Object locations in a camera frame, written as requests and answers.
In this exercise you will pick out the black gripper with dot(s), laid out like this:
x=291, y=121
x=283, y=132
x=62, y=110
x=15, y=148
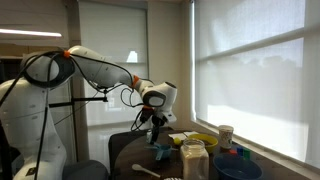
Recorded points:
x=158, y=122

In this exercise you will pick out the big blue measuring spoon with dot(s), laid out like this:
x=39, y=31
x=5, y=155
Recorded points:
x=165, y=148

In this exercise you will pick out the small blue measuring spoon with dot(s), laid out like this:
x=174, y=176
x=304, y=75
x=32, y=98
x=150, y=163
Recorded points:
x=159, y=156

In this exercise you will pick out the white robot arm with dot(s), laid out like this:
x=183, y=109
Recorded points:
x=23, y=110

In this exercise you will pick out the white plastic spoon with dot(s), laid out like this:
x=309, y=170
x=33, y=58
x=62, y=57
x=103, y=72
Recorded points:
x=137, y=167

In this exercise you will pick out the white paper napkin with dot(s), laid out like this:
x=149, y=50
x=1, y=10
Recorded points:
x=190, y=133
x=176, y=136

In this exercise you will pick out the yellow lemon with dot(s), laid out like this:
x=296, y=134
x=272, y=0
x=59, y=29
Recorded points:
x=177, y=141

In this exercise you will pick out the blue patterned white plate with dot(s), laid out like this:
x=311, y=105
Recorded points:
x=172, y=179

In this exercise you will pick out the glass jar of rice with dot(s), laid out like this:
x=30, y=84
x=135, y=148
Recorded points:
x=195, y=163

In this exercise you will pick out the yellow bowl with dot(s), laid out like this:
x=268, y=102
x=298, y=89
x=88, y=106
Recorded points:
x=212, y=144

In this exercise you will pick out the printed paper cup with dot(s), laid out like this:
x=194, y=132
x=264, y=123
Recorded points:
x=226, y=136

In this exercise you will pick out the grey padded seat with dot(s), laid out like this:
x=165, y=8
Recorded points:
x=85, y=170

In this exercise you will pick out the red toy block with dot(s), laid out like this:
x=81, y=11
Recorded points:
x=233, y=151

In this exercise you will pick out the blue toy block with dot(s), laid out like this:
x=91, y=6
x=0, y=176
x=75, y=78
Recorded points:
x=240, y=151

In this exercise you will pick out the dark blue bowl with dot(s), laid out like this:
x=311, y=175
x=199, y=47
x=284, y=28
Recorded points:
x=236, y=170

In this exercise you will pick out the green toy block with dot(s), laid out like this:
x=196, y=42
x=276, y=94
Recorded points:
x=247, y=153

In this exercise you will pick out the narrow white window blind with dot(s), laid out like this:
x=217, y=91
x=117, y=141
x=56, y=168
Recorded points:
x=113, y=40

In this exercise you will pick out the large white window blind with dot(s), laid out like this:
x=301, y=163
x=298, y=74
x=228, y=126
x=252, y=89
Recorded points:
x=253, y=83

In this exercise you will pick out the window sill ledge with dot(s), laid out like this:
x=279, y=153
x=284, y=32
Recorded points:
x=283, y=163

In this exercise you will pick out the long ceiling light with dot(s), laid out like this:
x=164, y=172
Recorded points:
x=30, y=32

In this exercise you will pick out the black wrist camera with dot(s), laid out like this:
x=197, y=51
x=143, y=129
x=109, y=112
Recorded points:
x=146, y=115

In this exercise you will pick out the black camera mount rod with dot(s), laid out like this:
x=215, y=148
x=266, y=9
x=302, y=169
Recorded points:
x=83, y=100

